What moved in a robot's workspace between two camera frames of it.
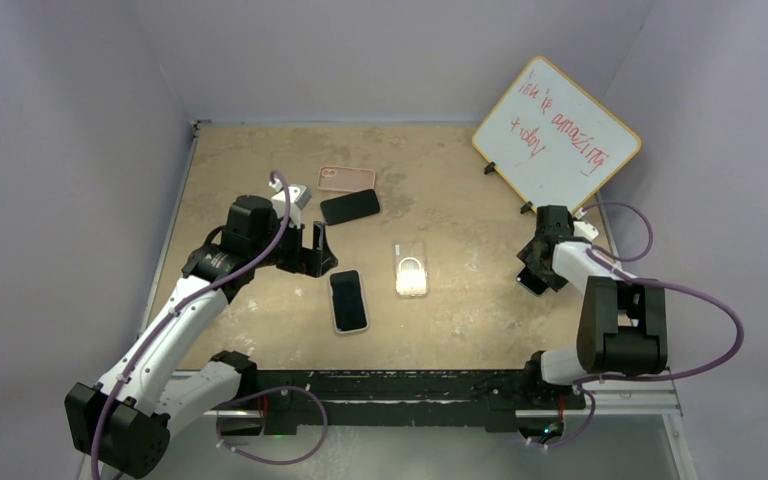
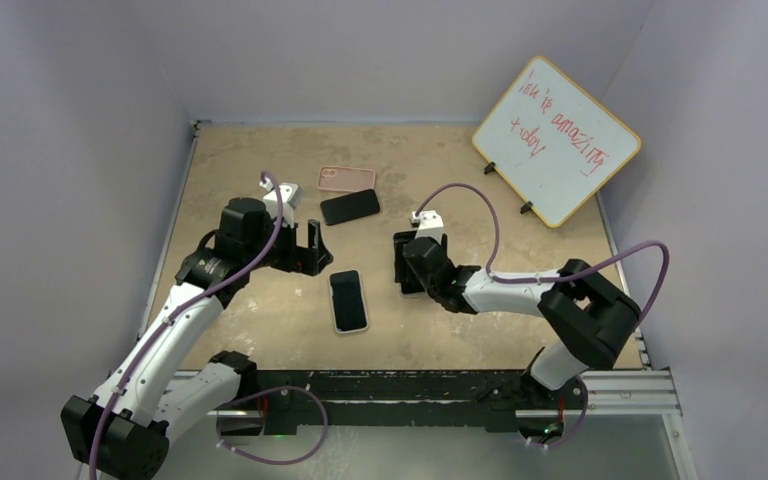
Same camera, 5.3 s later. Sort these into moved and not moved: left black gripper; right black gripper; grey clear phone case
Moved: right black gripper
Not moved: grey clear phone case; left black gripper
